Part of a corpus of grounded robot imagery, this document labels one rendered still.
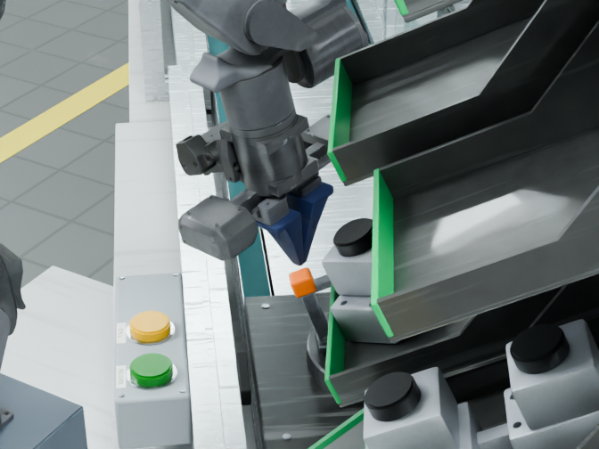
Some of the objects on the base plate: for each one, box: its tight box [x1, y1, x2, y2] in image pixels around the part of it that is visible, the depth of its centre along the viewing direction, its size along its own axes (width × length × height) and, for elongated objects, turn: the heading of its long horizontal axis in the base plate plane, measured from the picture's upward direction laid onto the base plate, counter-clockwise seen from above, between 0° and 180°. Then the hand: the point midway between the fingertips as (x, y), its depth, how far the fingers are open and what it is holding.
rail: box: [168, 64, 251, 449], centre depth 147 cm, size 6×89×11 cm, turn 7°
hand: (291, 231), depth 114 cm, fingers closed
